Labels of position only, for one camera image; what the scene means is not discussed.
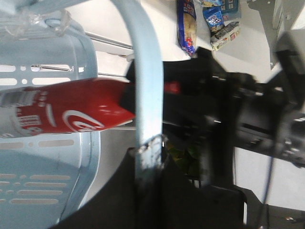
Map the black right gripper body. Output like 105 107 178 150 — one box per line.
200 46 301 153

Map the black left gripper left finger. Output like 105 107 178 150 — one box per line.
53 148 136 229

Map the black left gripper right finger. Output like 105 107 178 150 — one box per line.
161 155 248 229

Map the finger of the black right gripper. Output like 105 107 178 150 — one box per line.
119 83 207 143
125 59 205 84

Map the light blue plastic basket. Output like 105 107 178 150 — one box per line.
0 0 163 229

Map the red coca-cola can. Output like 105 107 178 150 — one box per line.
0 78 135 138

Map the rice cracker pack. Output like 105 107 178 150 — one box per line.
211 21 240 51

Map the blue chip bag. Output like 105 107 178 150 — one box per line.
177 0 197 56

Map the blue oreo snack bag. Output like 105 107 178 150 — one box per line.
203 6 224 33

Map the white store shelving unit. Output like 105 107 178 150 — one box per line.
64 0 305 82

